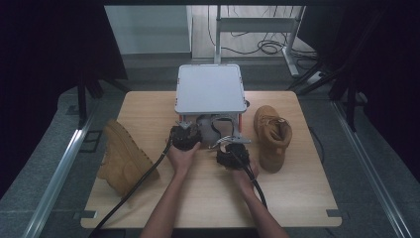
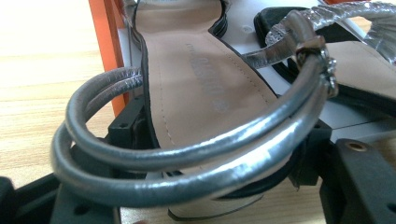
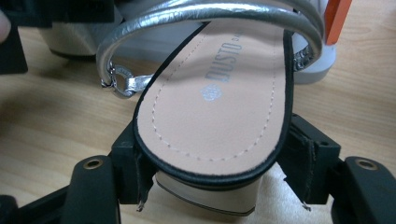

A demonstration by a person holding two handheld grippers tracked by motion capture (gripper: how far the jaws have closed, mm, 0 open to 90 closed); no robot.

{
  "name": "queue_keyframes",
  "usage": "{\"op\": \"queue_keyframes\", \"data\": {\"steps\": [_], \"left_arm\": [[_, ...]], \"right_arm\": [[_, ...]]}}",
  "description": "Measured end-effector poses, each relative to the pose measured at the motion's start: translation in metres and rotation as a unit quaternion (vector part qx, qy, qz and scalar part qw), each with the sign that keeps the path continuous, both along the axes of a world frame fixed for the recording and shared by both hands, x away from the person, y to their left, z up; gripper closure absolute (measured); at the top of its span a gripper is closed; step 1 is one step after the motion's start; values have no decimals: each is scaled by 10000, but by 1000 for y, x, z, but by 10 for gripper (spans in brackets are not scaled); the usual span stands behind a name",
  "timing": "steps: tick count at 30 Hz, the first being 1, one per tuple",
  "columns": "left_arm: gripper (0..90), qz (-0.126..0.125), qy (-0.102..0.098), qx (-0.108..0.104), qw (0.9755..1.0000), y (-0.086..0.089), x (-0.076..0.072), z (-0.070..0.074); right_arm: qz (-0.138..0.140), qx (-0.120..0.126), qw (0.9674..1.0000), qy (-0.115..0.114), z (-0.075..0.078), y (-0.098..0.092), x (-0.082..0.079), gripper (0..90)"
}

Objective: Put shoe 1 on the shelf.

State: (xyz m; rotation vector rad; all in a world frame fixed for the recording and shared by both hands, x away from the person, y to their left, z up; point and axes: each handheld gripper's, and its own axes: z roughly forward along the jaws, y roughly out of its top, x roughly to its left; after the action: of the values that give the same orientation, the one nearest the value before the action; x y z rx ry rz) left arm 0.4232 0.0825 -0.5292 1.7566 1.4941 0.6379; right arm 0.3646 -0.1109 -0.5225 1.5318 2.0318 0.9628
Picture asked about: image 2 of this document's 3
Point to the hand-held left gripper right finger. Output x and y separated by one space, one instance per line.
358 180

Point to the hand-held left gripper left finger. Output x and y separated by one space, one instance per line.
84 205

